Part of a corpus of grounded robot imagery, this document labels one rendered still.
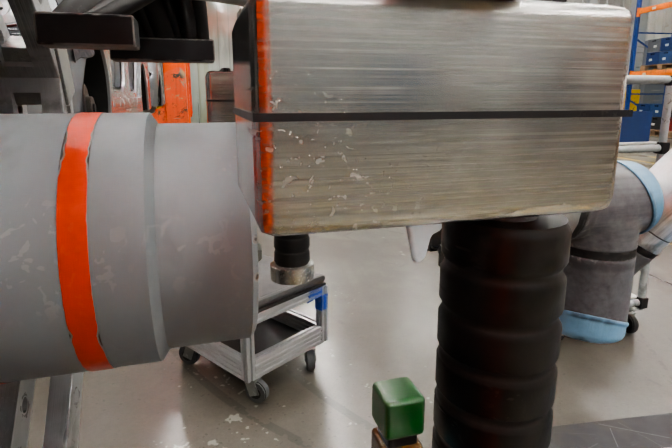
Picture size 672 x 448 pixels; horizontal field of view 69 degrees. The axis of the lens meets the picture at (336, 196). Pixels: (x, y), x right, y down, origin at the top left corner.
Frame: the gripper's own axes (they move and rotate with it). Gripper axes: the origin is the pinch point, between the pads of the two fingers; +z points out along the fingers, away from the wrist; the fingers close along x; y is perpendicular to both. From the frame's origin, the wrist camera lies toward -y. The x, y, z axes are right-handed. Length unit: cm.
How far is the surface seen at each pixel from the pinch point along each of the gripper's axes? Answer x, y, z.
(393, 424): -10.3, 19.0, -1.1
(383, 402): -9.5, 17.2, -0.4
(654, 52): 891, -100, -1034
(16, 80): 6.1, -11.4, 30.0
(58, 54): 5.4, -13.7, 26.2
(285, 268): -1.6, 6.4, 6.9
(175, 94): 348, -8, 28
